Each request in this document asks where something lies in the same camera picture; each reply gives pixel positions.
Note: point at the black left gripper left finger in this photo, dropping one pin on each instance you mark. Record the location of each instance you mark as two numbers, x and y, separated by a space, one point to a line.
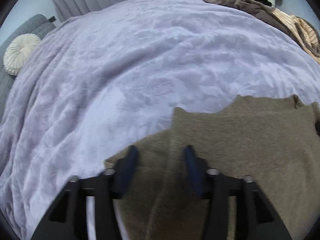
66 218

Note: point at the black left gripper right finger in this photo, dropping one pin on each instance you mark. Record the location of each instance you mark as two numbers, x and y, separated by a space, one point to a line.
256 217

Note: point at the olive knit sweater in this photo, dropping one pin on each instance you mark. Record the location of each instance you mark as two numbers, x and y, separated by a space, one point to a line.
272 140

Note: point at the lavender plush bed blanket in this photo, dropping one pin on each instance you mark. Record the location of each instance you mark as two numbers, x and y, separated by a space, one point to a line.
103 81

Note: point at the round cream pleated cushion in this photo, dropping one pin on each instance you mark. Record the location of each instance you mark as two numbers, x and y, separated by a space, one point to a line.
18 52

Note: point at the brown striped garment pile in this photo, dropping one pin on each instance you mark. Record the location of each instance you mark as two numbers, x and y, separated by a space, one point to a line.
298 29

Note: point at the grey quilted headboard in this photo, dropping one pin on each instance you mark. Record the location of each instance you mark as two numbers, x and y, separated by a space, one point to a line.
38 25

